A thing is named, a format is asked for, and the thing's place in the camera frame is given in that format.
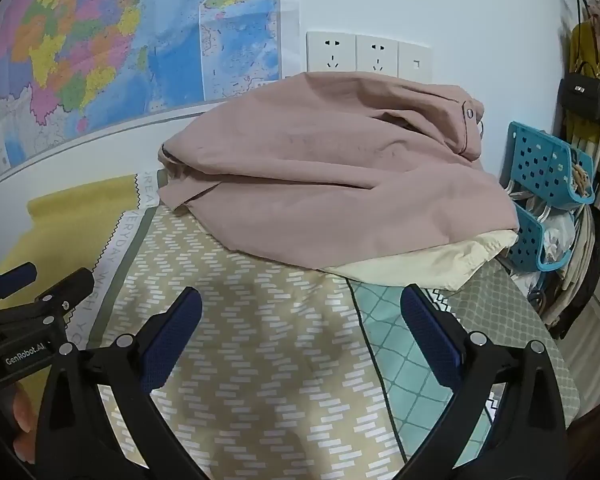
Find blue perforated basket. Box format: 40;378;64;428
507;121;595;209
510;200;576;272

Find yellow blanket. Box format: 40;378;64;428
0;174;148;413

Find hanging beige clothes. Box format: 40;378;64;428
542;135;600;341

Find white wall switch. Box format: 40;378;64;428
397;41;432;81

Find pink jacket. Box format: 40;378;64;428
157;71;521;273

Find person's left hand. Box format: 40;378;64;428
0;382;40;463

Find grey lattice cloth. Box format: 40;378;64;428
430;260;581;426

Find colourful wall map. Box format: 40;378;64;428
0;0;301;184

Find teal lattice cloth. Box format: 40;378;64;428
347;275;506;476

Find cream garment with mustard lining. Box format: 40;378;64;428
325;227;521;293

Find yellow hanging garment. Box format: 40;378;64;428
565;20;600;161

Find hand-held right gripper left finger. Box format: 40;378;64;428
35;286;208;480

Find beige patterned cloth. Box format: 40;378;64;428
65;170;411;480

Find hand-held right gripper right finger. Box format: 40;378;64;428
399;282;571;480

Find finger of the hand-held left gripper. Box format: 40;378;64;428
0;261;38;311
27;267;96;322

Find black handbag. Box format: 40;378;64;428
558;61;600;123

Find white wall socket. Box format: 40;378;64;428
355;35;400;77
306;31;357;73

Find clear plastic bag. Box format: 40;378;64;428
542;210;578;263

